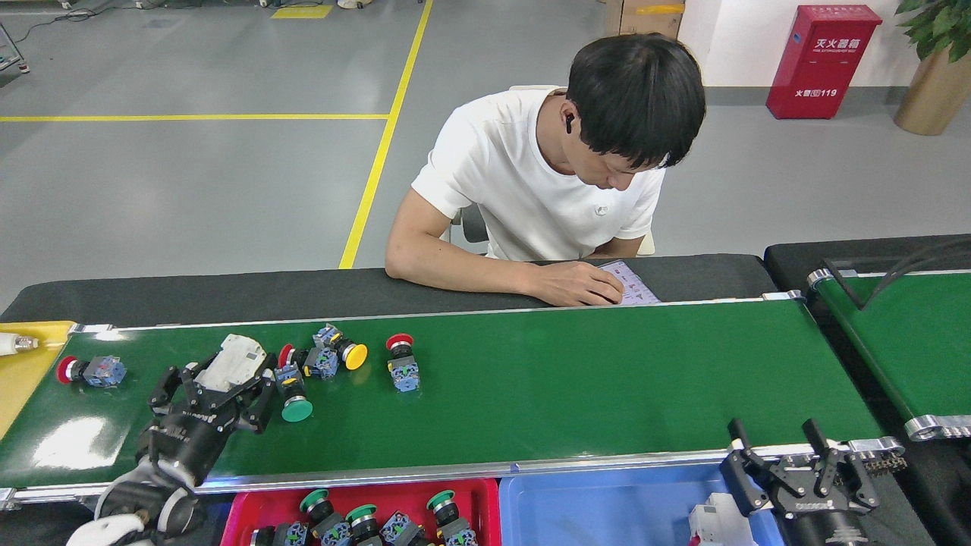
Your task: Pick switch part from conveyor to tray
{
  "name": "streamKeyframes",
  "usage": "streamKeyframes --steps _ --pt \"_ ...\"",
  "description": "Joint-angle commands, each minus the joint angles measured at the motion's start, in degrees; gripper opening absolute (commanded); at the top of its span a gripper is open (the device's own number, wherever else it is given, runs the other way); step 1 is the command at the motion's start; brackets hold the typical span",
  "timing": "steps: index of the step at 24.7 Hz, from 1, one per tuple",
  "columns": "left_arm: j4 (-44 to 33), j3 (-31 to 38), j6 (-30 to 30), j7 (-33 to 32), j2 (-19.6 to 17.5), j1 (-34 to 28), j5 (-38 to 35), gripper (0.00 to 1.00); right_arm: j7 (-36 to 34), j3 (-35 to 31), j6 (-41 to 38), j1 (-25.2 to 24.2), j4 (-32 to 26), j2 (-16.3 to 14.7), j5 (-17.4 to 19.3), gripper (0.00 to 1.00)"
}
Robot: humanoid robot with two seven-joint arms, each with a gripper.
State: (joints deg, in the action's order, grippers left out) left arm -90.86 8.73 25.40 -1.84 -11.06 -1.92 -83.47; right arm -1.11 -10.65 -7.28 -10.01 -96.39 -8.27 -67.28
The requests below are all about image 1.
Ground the yellow plastic tray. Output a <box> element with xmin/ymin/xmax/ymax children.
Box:
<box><xmin>0</xmin><ymin>322</ymin><xmax>77</xmax><ymax>441</ymax></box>

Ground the red mushroom push button switch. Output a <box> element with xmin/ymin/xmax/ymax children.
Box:
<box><xmin>278</xmin><ymin>344</ymin><xmax>340</xmax><ymax>380</ymax></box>
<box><xmin>57</xmin><ymin>355</ymin><xmax>127</xmax><ymax>389</ymax></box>
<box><xmin>385</xmin><ymin>333</ymin><xmax>421</xmax><ymax>394</ymax></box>

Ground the red fire extinguisher box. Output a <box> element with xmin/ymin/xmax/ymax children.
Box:
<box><xmin>766</xmin><ymin>5</ymin><xmax>883</xmax><ymax>121</ymax></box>

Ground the person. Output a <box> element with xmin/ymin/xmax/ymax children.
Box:
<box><xmin>385</xmin><ymin>33</ymin><xmax>706</xmax><ymax>308</ymax></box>

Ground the black drive chain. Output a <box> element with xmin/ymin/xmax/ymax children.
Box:
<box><xmin>865</xmin><ymin>447</ymin><xmax>909</xmax><ymax>477</ymax></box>

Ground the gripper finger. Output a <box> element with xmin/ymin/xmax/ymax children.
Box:
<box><xmin>803</xmin><ymin>419</ymin><xmax>881</xmax><ymax>507</ymax></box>
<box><xmin>149</xmin><ymin>366</ymin><xmax>200</xmax><ymax>416</ymax></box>
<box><xmin>719</xmin><ymin>419</ymin><xmax>793</xmax><ymax>516</ymax></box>
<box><xmin>231</xmin><ymin>373</ymin><xmax>278</xmax><ymax>435</ymax></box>

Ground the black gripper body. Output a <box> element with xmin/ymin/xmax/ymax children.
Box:
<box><xmin>778</xmin><ymin>466</ymin><xmax>869</xmax><ymax>546</ymax></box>
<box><xmin>137</xmin><ymin>406</ymin><xmax>244</xmax><ymax>486</ymax></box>

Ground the red plastic bin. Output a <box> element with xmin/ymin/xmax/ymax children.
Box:
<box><xmin>220</xmin><ymin>478</ymin><xmax>501</xmax><ymax>546</ymax></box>

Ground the gold plant pot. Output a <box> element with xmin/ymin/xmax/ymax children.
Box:
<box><xmin>894</xmin><ymin>45</ymin><xmax>971</xmax><ymax>136</ymax></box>

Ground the black conveyor guide frame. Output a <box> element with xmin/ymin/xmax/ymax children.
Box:
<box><xmin>823</xmin><ymin>237</ymin><xmax>971</xmax><ymax>312</ymax></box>

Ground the long green conveyor belt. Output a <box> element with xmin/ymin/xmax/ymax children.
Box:
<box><xmin>0</xmin><ymin>292</ymin><xmax>907</xmax><ymax>505</ymax></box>

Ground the grey office chair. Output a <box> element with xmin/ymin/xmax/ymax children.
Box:
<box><xmin>448</xmin><ymin>205</ymin><xmax>655</xmax><ymax>257</ymax></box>

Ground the brown cardboard box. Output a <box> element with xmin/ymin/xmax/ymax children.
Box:
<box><xmin>605</xmin><ymin>0</ymin><xmax>686</xmax><ymax>40</ymax></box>

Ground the yellow mushroom push button switch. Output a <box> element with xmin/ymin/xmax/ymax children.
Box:
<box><xmin>313</xmin><ymin>324</ymin><xmax>369</xmax><ymax>372</ymax></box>

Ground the metal trolley frame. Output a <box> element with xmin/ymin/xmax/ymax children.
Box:
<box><xmin>0</xmin><ymin>23</ymin><xmax>31</xmax><ymax>74</ymax></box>

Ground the green potted plant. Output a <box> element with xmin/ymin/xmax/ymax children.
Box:
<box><xmin>895</xmin><ymin>0</ymin><xmax>971</xmax><ymax>61</ymax></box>

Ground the short green conveyor belt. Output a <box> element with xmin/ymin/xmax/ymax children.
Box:
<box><xmin>806</xmin><ymin>267</ymin><xmax>971</xmax><ymax>442</ymax></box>

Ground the person's right hand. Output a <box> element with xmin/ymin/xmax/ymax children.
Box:
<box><xmin>527</xmin><ymin>260</ymin><xmax>625</xmax><ymax>308</ymax></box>

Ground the blue plastic bin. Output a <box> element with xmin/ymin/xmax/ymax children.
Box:
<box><xmin>497</xmin><ymin>463</ymin><xmax>786</xmax><ymax>546</ymax></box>

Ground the smartphone with lit screen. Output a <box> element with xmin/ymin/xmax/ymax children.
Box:
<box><xmin>597</xmin><ymin>260</ymin><xmax>662</xmax><ymax>306</ymax></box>

